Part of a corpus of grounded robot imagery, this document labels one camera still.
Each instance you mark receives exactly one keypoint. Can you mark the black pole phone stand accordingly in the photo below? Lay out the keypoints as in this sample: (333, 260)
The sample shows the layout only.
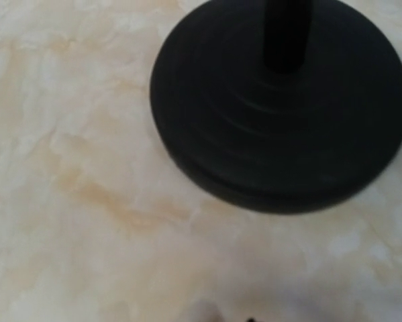
(278, 106)

